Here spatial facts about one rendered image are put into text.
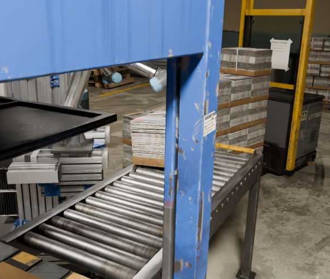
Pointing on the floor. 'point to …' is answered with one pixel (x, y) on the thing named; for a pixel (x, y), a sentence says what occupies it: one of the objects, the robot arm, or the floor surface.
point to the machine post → (191, 153)
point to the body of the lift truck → (280, 110)
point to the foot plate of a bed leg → (243, 276)
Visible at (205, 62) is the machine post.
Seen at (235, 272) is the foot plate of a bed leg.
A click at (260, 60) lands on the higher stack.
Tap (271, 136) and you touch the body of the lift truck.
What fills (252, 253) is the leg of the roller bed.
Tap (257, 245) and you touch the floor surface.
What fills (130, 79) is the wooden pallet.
